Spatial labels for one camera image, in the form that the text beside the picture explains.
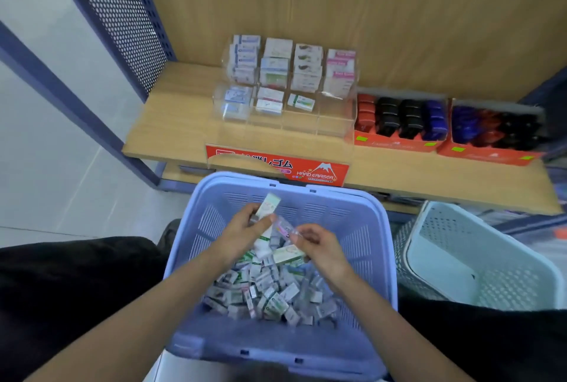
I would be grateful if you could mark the person's left hand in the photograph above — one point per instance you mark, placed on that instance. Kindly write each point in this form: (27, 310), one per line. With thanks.
(234, 238)

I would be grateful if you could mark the person's right hand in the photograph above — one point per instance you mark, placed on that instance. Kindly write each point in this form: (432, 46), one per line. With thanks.
(325, 253)

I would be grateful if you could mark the person's left thumb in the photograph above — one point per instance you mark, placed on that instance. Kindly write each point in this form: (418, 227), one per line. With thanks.
(263, 224)

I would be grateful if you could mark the person's right thumb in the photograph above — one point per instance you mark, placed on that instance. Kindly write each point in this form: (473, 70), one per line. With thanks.
(300, 240)

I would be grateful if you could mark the white green eraser box stack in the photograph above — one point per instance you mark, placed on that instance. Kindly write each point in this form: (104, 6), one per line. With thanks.
(269, 207)

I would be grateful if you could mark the clear pink eraser packet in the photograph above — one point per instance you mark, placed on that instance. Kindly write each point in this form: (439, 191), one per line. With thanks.
(284, 226)

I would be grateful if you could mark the person's left forearm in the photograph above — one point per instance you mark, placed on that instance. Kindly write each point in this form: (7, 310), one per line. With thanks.
(141, 319)

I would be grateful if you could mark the person's right forearm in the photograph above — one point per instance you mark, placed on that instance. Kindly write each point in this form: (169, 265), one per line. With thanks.
(390, 328)

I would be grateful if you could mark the blue plastic basket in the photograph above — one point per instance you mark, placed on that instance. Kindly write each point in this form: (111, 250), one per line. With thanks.
(354, 235)

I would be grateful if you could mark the pile of small eraser boxes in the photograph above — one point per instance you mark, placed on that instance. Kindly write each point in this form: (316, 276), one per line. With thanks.
(270, 293)

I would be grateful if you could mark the red shelf label sign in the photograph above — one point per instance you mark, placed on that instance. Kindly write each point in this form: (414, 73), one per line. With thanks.
(248, 160)

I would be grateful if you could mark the small white eraser box group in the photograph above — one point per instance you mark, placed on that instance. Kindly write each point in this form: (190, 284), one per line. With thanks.
(269, 100)

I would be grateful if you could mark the small blue eraser box group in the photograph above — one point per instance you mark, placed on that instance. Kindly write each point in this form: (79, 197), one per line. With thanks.
(237, 100)

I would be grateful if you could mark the clear acrylic display stand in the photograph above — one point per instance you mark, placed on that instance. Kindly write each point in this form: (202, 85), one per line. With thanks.
(330, 116)

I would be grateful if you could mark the single green label eraser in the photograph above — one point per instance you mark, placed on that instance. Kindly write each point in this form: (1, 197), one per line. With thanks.
(301, 102)

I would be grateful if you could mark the orange cardboard display box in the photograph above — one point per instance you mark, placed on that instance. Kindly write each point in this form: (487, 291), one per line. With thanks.
(483, 156)
(390, 142)

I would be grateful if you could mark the wooden shelf unit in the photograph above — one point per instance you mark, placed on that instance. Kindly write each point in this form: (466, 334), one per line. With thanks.
(177, 120)

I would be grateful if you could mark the row of red plastic cases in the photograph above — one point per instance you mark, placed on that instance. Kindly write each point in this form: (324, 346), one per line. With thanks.
(488, 128)
(366, 112)

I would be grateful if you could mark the row of black plastic cases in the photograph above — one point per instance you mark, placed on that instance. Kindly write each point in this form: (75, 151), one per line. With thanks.
(412, 119)
(520, 131)
(388, 117)

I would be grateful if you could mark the stack of green eraser boxes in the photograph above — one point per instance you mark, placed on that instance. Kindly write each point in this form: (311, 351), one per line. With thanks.
(275, 63)

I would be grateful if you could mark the stack of black-print eraser boxes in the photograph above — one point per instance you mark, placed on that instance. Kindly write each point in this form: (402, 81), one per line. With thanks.
(307, 68)

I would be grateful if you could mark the white plastic basket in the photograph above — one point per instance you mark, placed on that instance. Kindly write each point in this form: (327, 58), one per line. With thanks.
(465, 257)

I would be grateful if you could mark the stack of blue eraser boxes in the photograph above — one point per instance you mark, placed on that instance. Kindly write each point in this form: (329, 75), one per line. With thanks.
(243, 58)

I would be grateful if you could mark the stack of pink eraser boxes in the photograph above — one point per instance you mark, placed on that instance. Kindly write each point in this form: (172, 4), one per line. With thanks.
(339, 74)

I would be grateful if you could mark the white box under basket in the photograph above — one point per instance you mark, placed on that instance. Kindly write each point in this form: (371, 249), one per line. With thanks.
(177, 370)

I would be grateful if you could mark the row of blue plastic cases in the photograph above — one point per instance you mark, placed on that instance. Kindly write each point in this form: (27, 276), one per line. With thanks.
(464, 125)
(436, 121)

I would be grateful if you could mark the person's black trousers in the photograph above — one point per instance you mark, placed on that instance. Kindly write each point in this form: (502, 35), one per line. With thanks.
(66, 288)

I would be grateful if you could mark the blue perforated metal panel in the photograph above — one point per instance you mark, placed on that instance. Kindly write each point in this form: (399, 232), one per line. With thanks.
(119, 9)

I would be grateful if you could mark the blue metal frame post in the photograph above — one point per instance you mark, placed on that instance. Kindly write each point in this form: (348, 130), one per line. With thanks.
(66, 98)

